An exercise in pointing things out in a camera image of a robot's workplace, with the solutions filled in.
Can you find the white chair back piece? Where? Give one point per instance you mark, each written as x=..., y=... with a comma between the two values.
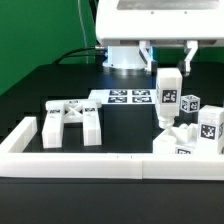
x=71, y=111

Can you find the small white marker cube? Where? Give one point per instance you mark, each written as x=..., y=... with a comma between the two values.
x=190, y=103

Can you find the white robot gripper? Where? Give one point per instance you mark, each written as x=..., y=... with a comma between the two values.
x=162, y=22

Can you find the white U-shaped boundary frame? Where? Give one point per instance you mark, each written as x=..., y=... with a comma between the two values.
x=15, y=162

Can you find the white marker sheet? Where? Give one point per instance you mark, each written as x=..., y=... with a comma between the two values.
x=124, y=96

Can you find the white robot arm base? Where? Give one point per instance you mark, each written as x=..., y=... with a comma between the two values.
x=124, y=57

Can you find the white chair seat piece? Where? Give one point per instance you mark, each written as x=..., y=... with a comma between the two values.
x=176, y=140

